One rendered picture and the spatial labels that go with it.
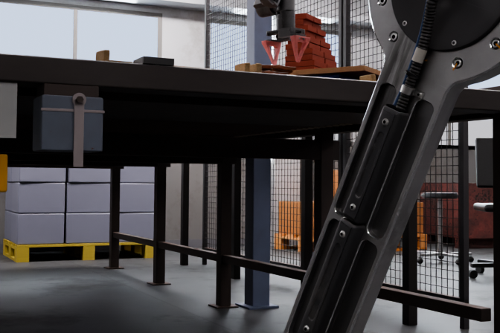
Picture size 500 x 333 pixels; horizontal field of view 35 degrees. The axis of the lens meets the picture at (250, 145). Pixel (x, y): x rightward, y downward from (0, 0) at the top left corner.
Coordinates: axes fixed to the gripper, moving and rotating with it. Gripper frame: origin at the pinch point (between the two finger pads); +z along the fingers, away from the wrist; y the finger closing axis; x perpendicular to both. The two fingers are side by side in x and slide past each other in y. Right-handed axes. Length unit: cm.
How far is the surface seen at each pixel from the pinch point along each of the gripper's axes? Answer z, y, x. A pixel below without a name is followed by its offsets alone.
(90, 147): 27, -12, 75
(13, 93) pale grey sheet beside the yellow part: 15, -5, 90
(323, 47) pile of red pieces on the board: -15, 42, -66
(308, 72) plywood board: -1.5, 22.7, -35.1
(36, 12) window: -115, 501, -195
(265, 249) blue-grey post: 73, 132, -122
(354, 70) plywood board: -0.8, 6.2, -39.9
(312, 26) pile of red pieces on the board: -24, 44, -61
